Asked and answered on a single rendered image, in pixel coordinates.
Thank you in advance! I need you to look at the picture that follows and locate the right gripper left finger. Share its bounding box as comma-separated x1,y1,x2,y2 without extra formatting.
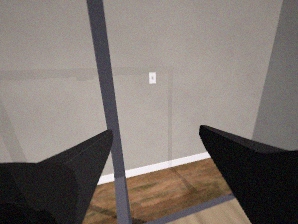
0,129,113,224

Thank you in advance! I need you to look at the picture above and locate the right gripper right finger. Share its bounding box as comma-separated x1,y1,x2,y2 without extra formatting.
199,125,298,224

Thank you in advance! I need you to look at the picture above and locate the grey metal overhead frame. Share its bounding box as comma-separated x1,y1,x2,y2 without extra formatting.
86,0,132,224

